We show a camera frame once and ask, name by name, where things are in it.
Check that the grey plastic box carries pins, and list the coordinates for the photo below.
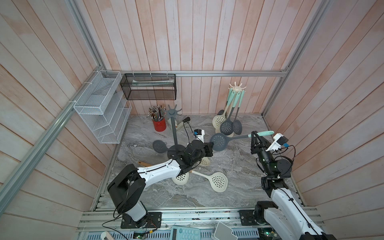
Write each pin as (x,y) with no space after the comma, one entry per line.
(223,232)

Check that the bundle of pencils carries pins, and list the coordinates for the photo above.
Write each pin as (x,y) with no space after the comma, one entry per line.
(157,113)

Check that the red metal pencil cup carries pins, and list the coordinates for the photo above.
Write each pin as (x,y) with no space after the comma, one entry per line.
(160,126)

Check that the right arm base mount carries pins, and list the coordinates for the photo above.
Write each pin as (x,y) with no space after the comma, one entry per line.
(256,216)

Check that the grey skimmer front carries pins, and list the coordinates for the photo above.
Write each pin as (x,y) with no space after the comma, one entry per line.
(237,126)

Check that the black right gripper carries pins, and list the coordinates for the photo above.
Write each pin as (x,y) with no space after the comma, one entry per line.
(256,150)

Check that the black mesh wall basket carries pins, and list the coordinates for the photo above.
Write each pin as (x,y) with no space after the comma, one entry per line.
(149,87)

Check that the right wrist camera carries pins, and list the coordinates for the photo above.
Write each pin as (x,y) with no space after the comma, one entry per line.
(280,141)

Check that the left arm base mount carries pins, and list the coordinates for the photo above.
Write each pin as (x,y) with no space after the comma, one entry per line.
(150,220)

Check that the cream skimmer centre front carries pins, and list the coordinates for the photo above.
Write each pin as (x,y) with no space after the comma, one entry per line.
(218,181)

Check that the aluminium rail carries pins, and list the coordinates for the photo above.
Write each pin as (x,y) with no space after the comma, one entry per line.
(205,217)

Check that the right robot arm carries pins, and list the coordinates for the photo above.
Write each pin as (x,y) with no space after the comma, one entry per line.
(283,213)

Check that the grey skimmer behind grey rack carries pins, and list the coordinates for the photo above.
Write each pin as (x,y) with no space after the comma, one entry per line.
(160,146)

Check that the white wire mesh shelf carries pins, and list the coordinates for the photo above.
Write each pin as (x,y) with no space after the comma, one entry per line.
(104,108)

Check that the large cream skimmer left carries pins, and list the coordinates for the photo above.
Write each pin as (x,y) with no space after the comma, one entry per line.
(182,179)

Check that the grey skimmer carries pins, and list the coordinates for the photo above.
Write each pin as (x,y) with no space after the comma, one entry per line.
(237,126)
(220,141)
(160,146)

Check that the mint stapler black top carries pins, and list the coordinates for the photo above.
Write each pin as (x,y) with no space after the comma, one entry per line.
(180,125)

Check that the cream utensil rack stand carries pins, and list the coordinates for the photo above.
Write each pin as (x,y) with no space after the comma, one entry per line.
(236,89)

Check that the grey utensil rack stand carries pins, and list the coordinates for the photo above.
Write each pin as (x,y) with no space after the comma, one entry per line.
(171,113)

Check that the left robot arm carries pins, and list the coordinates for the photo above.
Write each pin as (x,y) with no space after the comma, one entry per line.
(127,187)

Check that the cream skimmer under pile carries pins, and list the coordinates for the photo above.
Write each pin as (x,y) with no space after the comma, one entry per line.
(205,161)

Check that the grey calculator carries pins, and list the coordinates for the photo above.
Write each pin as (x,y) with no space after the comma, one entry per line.
(185,233)

